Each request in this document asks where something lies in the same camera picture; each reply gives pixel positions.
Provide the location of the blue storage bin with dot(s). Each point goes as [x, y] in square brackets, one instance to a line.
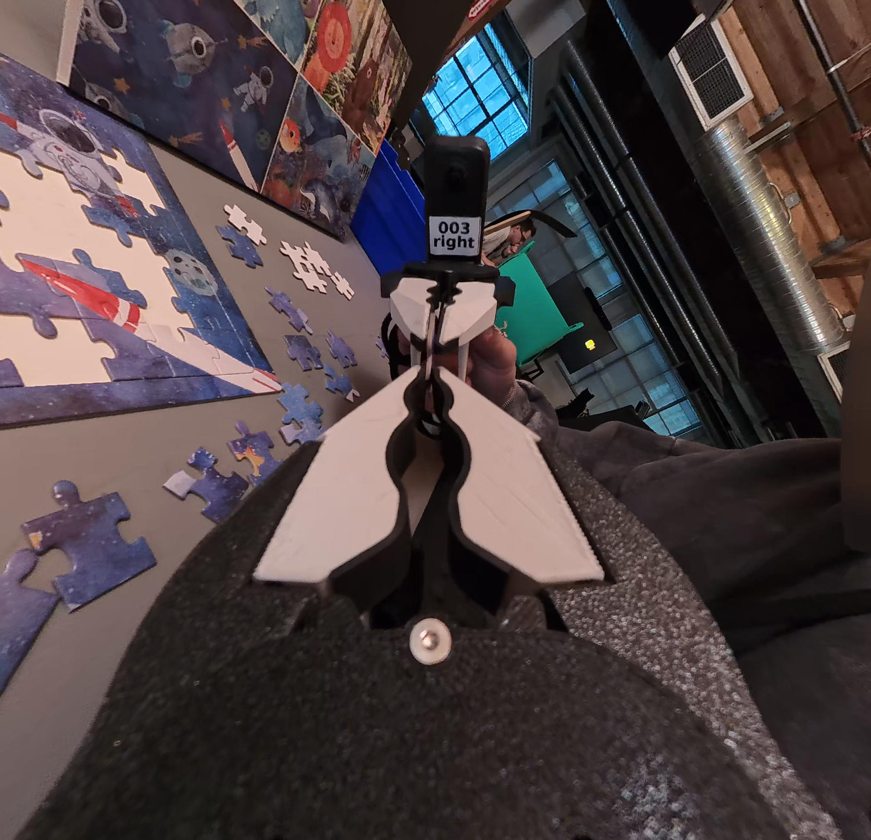
[388, 220]

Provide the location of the white vent grille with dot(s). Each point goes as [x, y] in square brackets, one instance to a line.
[833, 374]
[711, 71]

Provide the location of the illustrated puzzle box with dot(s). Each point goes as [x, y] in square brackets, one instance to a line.
[190, 71]

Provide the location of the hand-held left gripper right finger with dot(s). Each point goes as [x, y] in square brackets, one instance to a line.
[524, 506]

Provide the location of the dark partition panel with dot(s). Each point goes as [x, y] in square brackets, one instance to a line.
[422, 37]

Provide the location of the person's right forearm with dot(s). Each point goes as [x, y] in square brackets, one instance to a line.
[680, 486]

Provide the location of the black ceiling pipes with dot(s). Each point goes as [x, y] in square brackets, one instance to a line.
[612, 173]

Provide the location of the space jigsaw puzzle tray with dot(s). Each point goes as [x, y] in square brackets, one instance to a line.
[41, 200]

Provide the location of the silver ventilation duct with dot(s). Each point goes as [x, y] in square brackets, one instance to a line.
[769, 254]

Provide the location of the blue puzzle pieces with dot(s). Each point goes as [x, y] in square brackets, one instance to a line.
[95, 540]

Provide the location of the assembled space puzzle pieces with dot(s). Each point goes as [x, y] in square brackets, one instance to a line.
[88, 295]

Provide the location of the teal green table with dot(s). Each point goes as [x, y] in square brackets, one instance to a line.
[537, 302]

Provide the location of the grey desk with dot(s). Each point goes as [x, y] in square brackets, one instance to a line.
[136, 445]

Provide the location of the person's right hand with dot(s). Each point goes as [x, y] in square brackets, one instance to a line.
[493, 363]

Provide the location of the black monitor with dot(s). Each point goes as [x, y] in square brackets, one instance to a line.
[585, 329]

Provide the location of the window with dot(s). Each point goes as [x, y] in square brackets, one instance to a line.
[633, 363]
[476, 91]

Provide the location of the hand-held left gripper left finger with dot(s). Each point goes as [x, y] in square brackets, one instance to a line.
[326, 506]

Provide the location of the scattered white puzzle pieces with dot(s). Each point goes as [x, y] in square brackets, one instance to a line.
[309, 265]

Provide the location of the blue starry jigsaw piece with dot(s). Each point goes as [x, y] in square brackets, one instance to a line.
[429, 377]

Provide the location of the thin metal pipe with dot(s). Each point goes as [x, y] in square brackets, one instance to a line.
[823, 50]

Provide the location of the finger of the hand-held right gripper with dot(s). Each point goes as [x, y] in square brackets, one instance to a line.
[412, 316]
[473, 309]

